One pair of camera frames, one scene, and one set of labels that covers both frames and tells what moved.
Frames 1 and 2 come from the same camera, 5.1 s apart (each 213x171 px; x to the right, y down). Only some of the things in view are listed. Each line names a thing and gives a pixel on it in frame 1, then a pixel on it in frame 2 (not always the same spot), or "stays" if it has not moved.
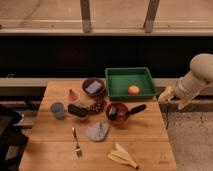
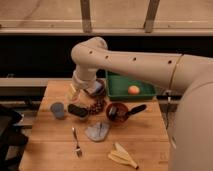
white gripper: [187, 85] → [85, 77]
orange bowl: [115, 113] stays
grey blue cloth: [98, 132] stays
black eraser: [82, 112] stays
